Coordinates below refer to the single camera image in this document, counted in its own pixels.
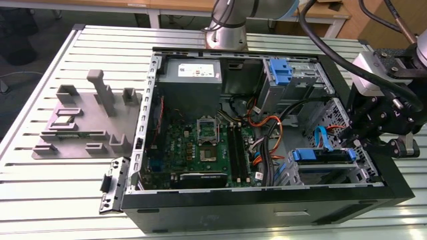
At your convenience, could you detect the black graphics card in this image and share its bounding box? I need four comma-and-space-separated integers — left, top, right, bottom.
170, 171, 230, 190

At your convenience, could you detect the metal disk bay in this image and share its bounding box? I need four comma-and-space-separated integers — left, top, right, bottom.
283, 147, 381, 187

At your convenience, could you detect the braided metal cable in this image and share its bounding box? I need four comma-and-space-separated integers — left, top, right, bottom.
383, 0, 418, 43

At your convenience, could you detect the blue disk data wire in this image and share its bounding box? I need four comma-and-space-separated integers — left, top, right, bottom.
314, 125, 335, 152

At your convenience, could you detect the grey parts rack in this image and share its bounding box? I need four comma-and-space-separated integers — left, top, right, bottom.
31, 69, 144, 160

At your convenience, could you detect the metal socket cover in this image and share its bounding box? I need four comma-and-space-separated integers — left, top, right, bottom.
196, 115, 222, 146

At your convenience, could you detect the grey power supply unit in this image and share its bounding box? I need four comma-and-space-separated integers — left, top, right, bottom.
156, 58, 223, 118

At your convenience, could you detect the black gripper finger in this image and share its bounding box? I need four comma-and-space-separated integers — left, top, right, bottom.
338, 96, 385, 148
358, 135, 422, 159

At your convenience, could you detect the black chair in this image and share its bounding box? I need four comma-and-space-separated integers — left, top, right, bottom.
0, 6, 40, 66

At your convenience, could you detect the black curved cable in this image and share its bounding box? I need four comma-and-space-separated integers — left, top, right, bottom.
278, 97, 331, 123

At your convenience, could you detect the black cable bundle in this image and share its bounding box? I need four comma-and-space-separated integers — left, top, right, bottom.
259, 134, 281, 187

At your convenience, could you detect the grey optical drive bay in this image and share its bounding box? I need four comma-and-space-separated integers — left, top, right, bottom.
258, 57, 337, 117

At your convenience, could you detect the black open PC case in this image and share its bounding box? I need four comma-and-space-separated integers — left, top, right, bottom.
120, 46, 417, 235

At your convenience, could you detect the black speckled mount plate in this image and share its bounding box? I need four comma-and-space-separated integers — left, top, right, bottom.
370, 47, 427, 83

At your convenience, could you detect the black RAM slot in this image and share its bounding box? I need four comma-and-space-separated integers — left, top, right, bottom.
227, 121, 243, 183
237, 121, 254, 183

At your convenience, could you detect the wooden cabinet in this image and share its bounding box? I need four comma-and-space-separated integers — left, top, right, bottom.
339, 0, 427, 72

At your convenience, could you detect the thin wire locking lever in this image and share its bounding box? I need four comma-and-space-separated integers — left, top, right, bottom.
217, 117, 225, 145

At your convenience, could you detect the orange wire bundle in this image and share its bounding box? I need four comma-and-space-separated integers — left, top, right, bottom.
249, 115, 285, 156

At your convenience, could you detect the CPU socket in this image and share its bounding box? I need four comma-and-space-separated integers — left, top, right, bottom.
199, 143, 221, 163

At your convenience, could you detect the thin red wire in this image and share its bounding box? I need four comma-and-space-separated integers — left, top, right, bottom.
151, 96, 166, 149

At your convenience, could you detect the blue plastic drive latch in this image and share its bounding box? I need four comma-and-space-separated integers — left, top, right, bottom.
269, 59, 294, 86

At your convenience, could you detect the thick black hose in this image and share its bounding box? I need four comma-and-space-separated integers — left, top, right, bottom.
298, 0, 423, 113

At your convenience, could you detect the wooden desk white frame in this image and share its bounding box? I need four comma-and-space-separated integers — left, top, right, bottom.
19, 0, 354, 39

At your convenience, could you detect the white floor cable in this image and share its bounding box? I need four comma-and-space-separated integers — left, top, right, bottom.
0, 71, 44, 81

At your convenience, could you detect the orange flat data wire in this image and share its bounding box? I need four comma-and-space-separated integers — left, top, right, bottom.
253, 154, 285, 166

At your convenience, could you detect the hard disk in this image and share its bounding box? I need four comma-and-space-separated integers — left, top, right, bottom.
291, 147, 358, 166

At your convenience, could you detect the green motherboard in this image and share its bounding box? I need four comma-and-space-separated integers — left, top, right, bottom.
143, 117, 265, 191

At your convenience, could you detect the green RAM stick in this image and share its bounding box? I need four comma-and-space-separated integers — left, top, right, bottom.
56, 132, 91, 139

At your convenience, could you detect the grey card retainer bracket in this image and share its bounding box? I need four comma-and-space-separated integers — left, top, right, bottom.
99, 156, 132, 216

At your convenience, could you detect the thin black cable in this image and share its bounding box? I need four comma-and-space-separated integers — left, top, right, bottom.
358, 0, 407, 28

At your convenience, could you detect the blue expansion slot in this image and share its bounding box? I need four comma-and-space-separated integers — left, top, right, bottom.
150, 159, 164, 173

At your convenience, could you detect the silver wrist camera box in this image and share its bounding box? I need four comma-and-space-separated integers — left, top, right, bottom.
351, 52, 394, 97

